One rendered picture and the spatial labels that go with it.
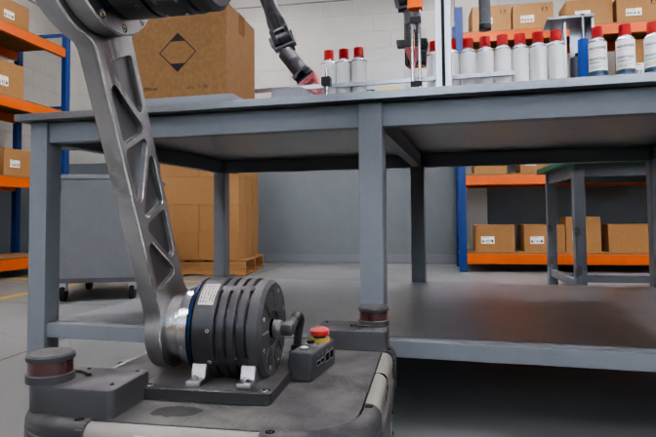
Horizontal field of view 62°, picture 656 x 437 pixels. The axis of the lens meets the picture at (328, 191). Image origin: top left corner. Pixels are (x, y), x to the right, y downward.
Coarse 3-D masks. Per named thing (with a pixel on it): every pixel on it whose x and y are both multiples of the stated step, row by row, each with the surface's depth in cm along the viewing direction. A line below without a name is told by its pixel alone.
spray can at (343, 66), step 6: (342, 54) 183; (342, 60) 182; (348, 60) 183; (336, 66) 184; (342, 66) 182; (348, 66) 182; (342, 72) 182; (348, 72) 182; (342, 78) 182; (348, 78) 182; (342, 90) 182; (348, 90) 182
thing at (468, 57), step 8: (464, 40) 174; (472, 40) 174; (464, 48) 174; (472, 48) 174; (464, 56) 172; (472, 56) 172; (464, 64) 172; (472, 64) 172; (464, 72) 172; (472, 72) 172; (464, 80) 172; (472, 80) 172
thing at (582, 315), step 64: (64, 128) 161; (192, 128) 150; (256, 128) 146; (320, 128) 141; (384, 128) 140; (384, 192) 138; (384, 256) 136; (64, 320) 163; (128, 320) 163; (320, 320) 160; (448, 320) 159; (512, 320) 158; (576, 320) 157; (640, 320) 156
